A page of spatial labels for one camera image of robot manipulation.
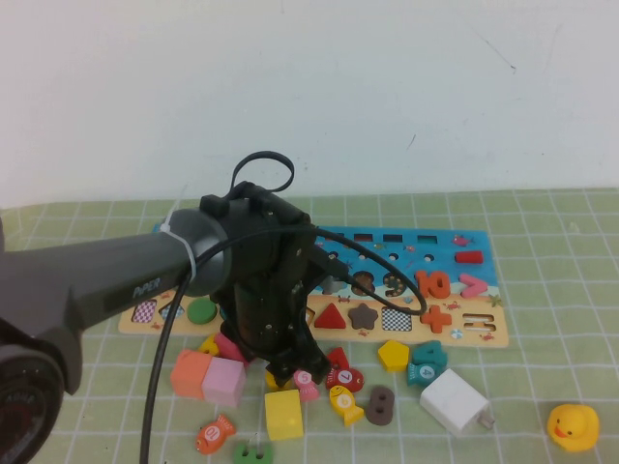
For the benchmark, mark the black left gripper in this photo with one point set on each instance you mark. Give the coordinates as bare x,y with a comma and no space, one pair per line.
271,328

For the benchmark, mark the yellow number six piece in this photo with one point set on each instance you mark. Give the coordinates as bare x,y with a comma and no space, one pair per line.
271,383

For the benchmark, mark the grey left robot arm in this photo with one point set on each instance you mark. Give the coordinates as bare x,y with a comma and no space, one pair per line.
97,270

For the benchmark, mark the red number seven piece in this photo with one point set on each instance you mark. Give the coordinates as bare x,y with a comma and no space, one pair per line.
338,357

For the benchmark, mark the red triangle piece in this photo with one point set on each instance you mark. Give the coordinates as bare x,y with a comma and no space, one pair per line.
333,320

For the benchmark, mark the brown star piece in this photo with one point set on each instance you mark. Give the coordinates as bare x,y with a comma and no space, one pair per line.
363,318

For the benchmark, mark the brown number eight piece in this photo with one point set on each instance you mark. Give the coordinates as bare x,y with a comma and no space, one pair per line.
382,404

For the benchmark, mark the yellow pentagon piece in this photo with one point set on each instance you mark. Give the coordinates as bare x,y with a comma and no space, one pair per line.
392,355

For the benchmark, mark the green number three piece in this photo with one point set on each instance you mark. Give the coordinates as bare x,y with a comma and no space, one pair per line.
242,454

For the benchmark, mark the green circle piece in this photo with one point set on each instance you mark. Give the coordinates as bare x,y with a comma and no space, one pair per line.
201,311

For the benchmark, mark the teal number four piece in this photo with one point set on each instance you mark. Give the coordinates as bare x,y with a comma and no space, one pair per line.
435,355

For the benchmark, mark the orange plus sign piece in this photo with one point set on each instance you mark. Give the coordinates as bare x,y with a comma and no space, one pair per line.
436,320

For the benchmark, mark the orange number ten piece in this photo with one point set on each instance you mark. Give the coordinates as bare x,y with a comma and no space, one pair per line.
433,285

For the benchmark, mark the colourful wooden puzzle board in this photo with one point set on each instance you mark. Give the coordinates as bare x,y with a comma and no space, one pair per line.
445,251

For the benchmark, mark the pink greater-than sign piece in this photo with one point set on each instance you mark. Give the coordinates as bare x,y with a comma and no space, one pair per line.
481,286

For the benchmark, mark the red rectangular bar piece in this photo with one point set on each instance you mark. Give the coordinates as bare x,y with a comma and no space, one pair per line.
468,257

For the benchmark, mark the pink fish number five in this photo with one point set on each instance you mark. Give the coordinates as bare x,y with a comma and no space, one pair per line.
305,384

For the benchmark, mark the yellow wooden block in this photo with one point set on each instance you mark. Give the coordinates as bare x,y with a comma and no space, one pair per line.
283,415

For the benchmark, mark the red fish number seven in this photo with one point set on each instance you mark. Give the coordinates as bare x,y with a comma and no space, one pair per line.
345,379

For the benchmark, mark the yellow fish number six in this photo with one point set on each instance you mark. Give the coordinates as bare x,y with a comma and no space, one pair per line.
343,401

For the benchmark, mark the light pink wooden block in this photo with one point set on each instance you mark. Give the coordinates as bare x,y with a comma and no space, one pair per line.
222,382

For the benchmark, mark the magenta wooden block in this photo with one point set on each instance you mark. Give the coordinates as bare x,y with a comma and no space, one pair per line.
227,345

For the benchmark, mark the orange fish number ten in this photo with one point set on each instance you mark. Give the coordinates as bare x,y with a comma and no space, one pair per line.
214,432

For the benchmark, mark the orange wooden block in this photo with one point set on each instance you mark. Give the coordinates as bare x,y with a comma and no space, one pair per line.
189,374

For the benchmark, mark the teal fish number four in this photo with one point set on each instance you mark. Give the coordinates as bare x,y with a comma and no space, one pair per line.
424,372

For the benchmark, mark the white USB charger plug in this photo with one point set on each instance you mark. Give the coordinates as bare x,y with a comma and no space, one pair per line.
452,401

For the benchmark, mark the white zip tie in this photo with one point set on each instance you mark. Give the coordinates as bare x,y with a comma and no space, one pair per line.
186,256

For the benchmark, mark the green checked tablecloth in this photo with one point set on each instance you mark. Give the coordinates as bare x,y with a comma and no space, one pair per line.
532,290

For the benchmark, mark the yellow rubber duck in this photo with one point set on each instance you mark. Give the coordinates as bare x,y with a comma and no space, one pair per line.
573,427

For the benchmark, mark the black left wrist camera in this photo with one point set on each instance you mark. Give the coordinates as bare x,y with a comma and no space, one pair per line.
324,258

